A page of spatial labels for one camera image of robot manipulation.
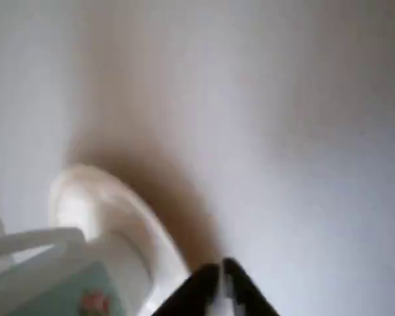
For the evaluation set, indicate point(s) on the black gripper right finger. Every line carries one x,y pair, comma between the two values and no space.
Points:
247,296

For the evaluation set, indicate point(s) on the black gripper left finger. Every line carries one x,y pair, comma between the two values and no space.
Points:
197,293

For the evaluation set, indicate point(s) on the white ceramic mug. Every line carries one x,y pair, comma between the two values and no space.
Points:
69,283

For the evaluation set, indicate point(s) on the cream white saucer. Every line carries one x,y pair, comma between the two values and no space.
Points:
131,210

